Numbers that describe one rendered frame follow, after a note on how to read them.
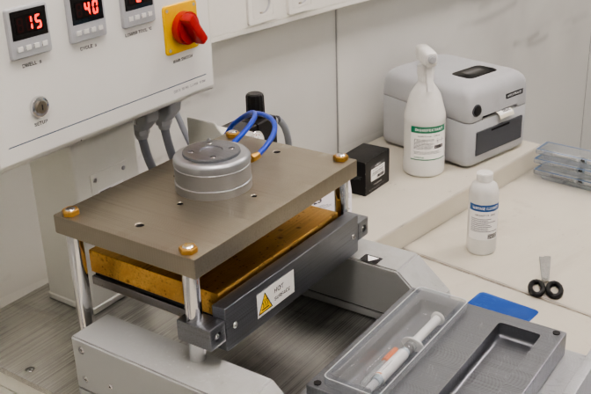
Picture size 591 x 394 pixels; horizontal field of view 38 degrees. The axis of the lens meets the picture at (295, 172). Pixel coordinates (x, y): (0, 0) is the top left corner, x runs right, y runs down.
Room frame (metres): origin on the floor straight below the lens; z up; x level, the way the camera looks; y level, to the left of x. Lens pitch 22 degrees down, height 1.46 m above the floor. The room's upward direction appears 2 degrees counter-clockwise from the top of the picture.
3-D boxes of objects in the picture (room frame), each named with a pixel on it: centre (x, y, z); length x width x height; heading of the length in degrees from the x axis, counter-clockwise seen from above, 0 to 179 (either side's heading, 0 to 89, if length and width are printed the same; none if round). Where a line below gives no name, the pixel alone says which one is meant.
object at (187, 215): (0.86, 0.10, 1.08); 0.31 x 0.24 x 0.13; 144
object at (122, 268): (0.83, 0.08, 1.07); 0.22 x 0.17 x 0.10; 144
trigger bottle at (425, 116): (1.59, -0.25, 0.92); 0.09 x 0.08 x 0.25; 6
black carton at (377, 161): (1.53, -0.13, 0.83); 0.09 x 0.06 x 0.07; 144
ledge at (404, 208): (1.51, -0.13, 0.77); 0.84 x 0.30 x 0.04; 137
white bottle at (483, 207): (1.34, -0.32, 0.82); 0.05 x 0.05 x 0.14
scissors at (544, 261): (1.23, -0.40, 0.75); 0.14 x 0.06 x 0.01; 165
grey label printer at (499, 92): (1.73, -0.34, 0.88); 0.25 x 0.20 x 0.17; 41
